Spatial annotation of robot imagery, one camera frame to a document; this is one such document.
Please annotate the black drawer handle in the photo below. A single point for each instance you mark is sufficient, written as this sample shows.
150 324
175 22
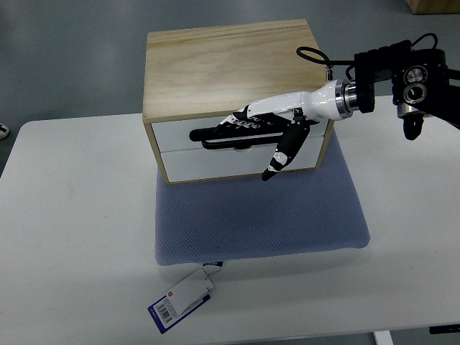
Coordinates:
238 136

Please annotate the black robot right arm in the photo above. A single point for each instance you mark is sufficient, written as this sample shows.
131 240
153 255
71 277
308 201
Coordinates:
420 84

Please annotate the white drawer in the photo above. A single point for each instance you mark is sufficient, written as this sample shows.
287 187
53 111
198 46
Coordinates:
201 164
174 135

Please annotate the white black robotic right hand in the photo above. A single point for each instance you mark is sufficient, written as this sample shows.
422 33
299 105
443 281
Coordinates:
297 111

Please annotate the white blue product tag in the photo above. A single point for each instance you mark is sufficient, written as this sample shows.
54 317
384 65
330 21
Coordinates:
181 300

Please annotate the black object under table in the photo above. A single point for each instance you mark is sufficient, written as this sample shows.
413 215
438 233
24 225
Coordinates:
444 329

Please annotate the cardboard box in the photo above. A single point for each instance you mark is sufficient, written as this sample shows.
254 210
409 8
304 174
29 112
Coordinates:
433 6

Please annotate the wooden drawer cabinet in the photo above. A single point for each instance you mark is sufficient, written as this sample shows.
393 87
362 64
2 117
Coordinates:
210 72

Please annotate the black white shoe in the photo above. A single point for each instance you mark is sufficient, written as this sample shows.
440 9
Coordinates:
4 131

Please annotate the white table leg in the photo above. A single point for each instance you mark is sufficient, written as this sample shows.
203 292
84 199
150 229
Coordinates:
383 338

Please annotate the blue mesh cushion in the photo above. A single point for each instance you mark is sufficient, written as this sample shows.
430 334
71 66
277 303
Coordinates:
243 218

